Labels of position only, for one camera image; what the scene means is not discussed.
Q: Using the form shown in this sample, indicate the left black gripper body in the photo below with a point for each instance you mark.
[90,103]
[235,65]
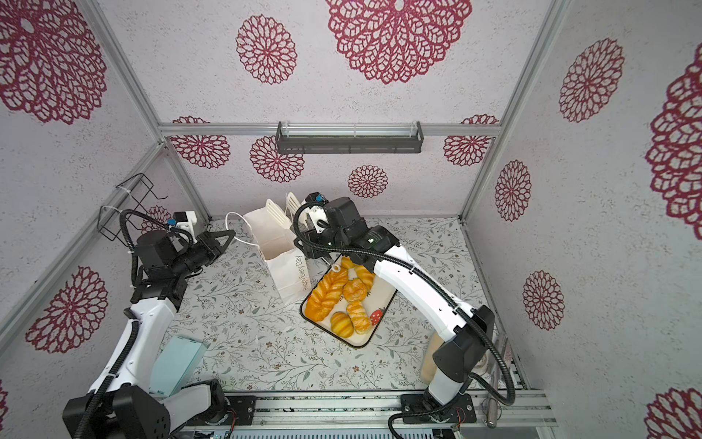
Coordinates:
[204,252]

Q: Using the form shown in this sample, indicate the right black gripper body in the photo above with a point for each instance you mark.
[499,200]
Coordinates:
[327,243]

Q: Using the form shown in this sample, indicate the metal tongs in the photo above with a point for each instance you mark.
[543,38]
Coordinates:
[284,216]

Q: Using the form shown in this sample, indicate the white paper bag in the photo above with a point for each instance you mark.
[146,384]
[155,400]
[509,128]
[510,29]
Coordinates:
[286,264]

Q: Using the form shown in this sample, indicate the striped bread roll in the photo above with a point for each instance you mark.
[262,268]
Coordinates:
[365,276]

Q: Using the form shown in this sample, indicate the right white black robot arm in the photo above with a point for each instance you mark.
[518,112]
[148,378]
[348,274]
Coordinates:
[467,354]

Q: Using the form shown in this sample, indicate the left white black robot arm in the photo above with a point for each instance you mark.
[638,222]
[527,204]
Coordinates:
[165,255]

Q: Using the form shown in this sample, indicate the small round bread top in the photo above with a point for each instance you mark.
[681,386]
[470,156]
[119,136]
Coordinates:
[347,263]

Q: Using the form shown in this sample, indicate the long braided orange bread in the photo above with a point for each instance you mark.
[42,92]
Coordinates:
[326,295]

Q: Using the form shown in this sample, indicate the white tray black rim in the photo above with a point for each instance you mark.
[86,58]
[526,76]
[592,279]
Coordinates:
[348,303]

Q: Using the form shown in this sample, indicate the yellow bun bottom left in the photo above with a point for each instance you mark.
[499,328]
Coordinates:
[341,325]

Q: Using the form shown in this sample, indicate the light green box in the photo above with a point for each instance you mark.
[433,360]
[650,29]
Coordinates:
[175,366]

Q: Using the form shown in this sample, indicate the beige sponge block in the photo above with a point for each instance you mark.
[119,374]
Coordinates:
[429,367]

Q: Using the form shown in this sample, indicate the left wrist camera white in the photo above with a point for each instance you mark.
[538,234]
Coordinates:
[184,220]

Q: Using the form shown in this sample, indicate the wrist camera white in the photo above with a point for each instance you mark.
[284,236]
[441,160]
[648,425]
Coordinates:
[316,218]
[184,220]

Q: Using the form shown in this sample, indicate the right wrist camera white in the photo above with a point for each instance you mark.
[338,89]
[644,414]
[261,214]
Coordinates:
[316,218]

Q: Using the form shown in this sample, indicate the black wire wall rack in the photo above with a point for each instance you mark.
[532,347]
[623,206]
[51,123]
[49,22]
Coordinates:
[137,192]

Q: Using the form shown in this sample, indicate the black wall shelf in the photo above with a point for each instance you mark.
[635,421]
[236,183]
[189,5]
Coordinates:
[348,139]

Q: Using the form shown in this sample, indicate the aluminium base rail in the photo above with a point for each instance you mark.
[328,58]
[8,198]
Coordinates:
[372,409]

